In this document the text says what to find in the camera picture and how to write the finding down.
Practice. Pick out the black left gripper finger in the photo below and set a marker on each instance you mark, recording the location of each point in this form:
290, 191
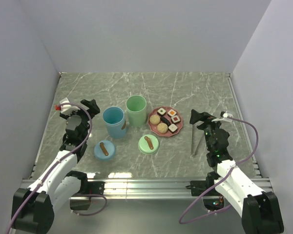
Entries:
87, 103
93, 108

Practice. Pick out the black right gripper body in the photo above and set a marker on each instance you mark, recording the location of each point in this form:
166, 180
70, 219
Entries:
209, 128

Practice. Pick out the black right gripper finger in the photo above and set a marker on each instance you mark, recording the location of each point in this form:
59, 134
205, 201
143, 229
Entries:
206, 117
194, 117

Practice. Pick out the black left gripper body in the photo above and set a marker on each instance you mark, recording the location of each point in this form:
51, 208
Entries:
85, 117

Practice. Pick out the metal tongs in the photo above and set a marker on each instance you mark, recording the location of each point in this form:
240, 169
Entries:
196, 140

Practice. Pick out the sushi piece red centre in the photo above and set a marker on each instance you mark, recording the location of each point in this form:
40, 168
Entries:
175, 119

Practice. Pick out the sushi piece orange top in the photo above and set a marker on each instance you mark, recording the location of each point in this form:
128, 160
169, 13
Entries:
171, 113

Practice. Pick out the sushi piece pink centre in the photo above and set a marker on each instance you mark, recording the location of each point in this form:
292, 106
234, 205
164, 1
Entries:
173, 128

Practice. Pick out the dark chocolate roll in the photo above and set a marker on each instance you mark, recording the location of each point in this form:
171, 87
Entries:
165, 120

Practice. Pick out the sushi piece green centre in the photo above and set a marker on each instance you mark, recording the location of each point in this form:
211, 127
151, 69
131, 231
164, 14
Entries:
161, 111

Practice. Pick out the round bun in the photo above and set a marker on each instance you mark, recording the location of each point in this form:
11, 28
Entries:
162, 128
154, 119

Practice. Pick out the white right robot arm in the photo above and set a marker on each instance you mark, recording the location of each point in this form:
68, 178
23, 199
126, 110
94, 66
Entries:
259, 210

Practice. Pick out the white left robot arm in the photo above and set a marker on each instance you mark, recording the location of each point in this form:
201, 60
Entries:
33, 208

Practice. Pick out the blue plastic container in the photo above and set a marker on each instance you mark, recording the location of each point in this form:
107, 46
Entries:
115, 122

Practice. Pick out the pink scalloped plate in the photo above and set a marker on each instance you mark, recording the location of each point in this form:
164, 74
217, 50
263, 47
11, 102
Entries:
153, 128

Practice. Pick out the green plastic container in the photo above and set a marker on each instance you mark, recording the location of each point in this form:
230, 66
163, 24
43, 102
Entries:
136, 107

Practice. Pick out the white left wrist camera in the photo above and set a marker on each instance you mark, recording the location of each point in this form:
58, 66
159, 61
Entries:
65, 108

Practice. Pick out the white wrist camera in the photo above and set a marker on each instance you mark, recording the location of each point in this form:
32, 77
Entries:
65, 108
225, 117

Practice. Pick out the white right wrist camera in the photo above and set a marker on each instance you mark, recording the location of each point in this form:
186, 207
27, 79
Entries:
225, 117

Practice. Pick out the blue lid with brown handle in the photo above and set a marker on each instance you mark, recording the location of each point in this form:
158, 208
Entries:
104, 150

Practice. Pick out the aluminium left side rail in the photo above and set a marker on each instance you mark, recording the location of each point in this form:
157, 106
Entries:
39, 149

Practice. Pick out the green lid with brown handle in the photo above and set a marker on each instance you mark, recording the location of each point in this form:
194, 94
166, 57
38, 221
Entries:
148, 144

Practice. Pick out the aluminium front rail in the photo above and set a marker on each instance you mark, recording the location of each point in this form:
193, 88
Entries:
153, 188

